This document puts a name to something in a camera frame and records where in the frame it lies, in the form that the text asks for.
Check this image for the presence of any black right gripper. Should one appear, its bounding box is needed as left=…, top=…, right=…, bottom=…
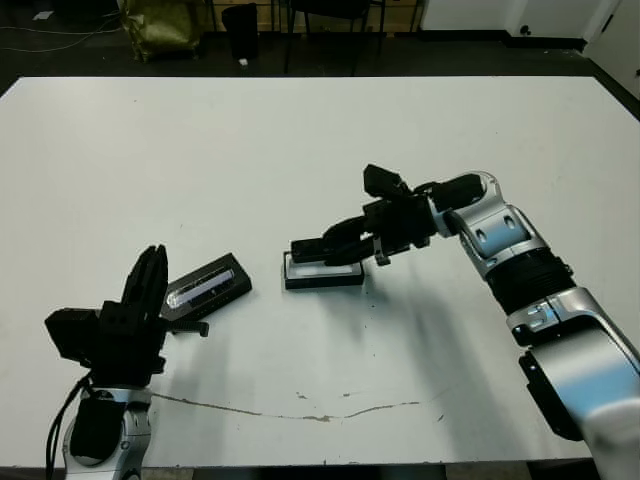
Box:
left=322, top=194, right=434, bottom=267

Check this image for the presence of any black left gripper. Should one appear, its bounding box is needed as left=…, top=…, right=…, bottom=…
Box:
left=87, top=243, right=211, bottom=387

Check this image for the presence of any black camera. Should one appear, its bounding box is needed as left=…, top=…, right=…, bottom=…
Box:
left=290, top=237, right=334, bottom=263

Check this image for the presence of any black printed box lid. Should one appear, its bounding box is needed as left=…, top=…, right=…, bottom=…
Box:
left=159, top=252, right=254, bottom=324

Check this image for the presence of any black box base white insert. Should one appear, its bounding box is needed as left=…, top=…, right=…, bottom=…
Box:
left=282, top=249, right=366, bottom=292

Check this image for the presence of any black office chair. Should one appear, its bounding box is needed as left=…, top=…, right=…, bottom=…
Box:
left=283, top=0, right=387, bottom=77

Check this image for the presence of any black waste bin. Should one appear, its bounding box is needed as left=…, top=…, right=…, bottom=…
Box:
left=220, top=3, right=262, bottom=62

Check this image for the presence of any yellowish plastic bag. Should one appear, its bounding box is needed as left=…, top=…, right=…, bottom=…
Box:
left=118, top=0, right=202, bottom=64

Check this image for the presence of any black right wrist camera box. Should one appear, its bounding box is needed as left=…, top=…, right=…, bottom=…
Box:
left=362, top=163, right=417, bottom=202

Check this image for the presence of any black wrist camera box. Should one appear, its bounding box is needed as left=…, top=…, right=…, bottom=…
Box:
left=362, top=163, right=417, bottom=202
left=44, top=308, right=105, bottom=362

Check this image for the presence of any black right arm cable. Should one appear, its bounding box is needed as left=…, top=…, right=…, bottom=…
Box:
left=412, top=180, right=452, bottom=197

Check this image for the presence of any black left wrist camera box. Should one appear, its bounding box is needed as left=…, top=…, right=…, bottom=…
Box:
left=44, top=308, right=105, bottom=362

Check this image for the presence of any thin light floor cable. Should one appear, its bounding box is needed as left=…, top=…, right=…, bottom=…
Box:
left=0, top=16, right=125, bottom=52

